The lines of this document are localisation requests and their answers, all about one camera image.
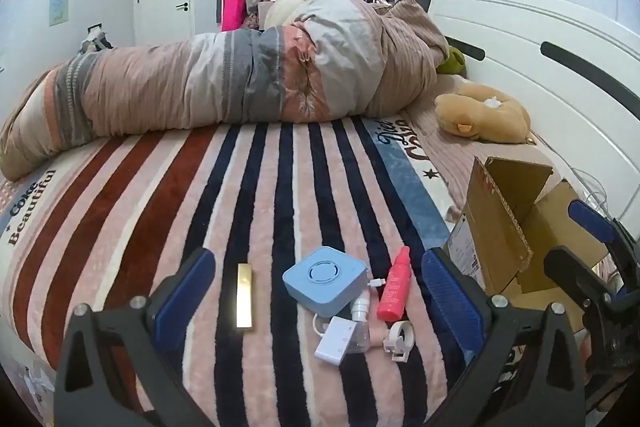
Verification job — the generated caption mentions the white bed headboard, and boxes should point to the white bed headboard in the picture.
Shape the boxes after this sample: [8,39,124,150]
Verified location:
[427,0,640,240]

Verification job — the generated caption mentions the beige grey striped duvet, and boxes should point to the beige grey striped duvet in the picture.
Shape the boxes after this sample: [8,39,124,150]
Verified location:
[0,0,451,182]

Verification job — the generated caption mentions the clear pinkish small item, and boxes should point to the clear pinkish small item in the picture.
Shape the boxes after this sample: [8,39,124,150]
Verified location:
[347,321,388,354]

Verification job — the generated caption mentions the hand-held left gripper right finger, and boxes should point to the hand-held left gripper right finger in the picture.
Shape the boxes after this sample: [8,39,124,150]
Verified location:
[421,248,586,427]

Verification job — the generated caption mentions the light blue square speaker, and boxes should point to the light blue square speaker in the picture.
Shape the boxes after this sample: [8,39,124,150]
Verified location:
[282,248,367,315]

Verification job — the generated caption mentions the white cables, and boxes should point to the white cables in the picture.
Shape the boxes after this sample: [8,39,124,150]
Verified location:
[547,146,610,210]

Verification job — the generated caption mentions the black and white object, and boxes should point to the black and white object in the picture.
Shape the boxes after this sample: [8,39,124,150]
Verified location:
[79,24,114,54]

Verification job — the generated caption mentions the white adapter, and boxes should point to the white adapter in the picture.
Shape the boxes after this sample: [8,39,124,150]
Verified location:
[314,317,355,364]

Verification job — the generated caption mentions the brown plush toy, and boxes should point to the brown plush toy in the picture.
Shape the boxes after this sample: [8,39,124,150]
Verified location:
[434,84,532,144]

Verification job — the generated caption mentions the light blue wall poster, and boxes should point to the light blue wall poster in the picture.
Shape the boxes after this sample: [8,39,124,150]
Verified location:
[49,0,70,27]

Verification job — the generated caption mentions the pink bag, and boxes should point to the pink bag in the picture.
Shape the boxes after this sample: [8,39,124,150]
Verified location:
[222,0,247,32]

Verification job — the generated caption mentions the gold rectangular case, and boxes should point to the gold rectangular case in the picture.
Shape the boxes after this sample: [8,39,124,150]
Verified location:
[235,263,254,330]

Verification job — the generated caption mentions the cardboard box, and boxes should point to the cardboard box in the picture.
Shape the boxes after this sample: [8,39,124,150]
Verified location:
[442,156,624,334]

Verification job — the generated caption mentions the small white plastic gadget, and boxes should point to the small white plastic gadget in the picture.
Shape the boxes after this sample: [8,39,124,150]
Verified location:
[383,321,416,362]

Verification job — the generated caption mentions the green plush toy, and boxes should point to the green plush toy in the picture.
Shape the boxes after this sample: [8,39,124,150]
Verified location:
[436,44,467,76]

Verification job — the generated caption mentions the striped plush blanket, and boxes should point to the striped plush blanket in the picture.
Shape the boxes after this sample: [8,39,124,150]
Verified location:
[0,114,503,427]

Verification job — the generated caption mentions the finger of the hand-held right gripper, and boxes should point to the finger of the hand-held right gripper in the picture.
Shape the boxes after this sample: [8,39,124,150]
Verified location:
[543,246,618,310]
[568,200,640,258]

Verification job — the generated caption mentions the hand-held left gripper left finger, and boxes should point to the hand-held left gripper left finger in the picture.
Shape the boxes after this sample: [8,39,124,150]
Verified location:
[54,247,217,427]

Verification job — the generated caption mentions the cream pillow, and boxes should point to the cream pillow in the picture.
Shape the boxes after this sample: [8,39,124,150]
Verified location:
[263,0,317,28]

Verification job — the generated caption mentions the red small bottle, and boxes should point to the red small bottle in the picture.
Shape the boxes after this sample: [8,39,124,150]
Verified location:
[376,246,412,323]

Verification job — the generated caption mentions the beige ribbed blanket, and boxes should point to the beige ribbed blanket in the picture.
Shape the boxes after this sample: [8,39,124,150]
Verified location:
[400,74,556,220]

